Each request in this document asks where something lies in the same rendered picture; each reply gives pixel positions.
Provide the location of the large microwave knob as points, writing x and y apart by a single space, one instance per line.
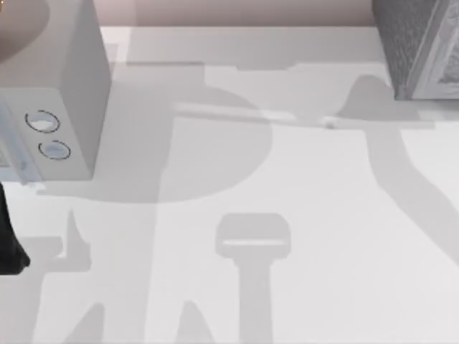
42 122

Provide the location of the small microwave knob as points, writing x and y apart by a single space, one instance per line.
54 150

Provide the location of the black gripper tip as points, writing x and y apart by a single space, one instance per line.
9 247

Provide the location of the pale microwave oven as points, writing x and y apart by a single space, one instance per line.
75 89

